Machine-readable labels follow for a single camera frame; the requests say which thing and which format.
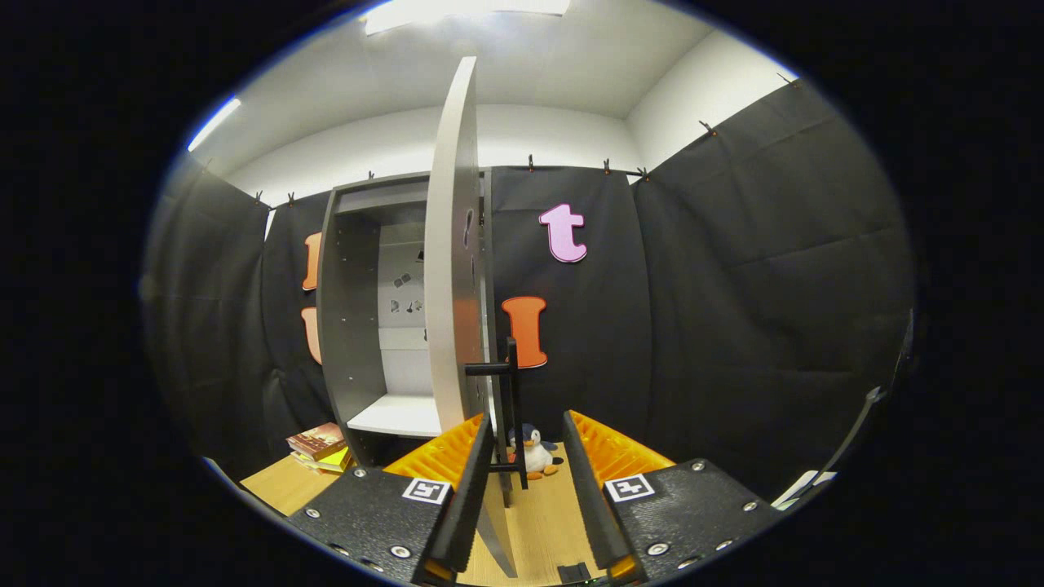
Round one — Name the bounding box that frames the brown book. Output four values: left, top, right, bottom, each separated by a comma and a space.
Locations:
285, 421, 347, 461

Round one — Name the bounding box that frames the black backdrop cloth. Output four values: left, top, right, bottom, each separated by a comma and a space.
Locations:
143, 77, 918, 502

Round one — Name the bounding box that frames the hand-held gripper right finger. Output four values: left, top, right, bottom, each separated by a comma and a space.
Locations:
561, 409, 784, 584

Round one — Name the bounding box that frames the beige shoe cabinet door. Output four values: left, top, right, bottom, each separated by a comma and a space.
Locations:
424, 55, 519, 580

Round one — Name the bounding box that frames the yellow book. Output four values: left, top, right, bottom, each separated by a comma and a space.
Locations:
290, 447, 353, 474

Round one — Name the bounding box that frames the wide ceiling light panel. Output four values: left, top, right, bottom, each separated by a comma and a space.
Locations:
363, 0, 572, 35

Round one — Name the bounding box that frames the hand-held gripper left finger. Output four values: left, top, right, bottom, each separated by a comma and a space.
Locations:
285, 412, 497, 586

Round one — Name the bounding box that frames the grey shoe cabinet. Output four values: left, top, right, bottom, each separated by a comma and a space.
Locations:
316, 167, 498, 470

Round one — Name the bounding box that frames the black door handle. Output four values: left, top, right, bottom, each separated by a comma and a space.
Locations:
465, 337, 529, 492

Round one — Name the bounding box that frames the row of black cloth clips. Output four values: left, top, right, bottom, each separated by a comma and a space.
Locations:
254, 72, 796, 206

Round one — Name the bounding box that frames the narrow ceiling light strip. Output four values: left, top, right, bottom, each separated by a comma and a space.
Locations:
188, 96, 242, 152

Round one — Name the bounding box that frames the penguin plush toy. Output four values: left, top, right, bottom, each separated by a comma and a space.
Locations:
507, 422, 565, 480

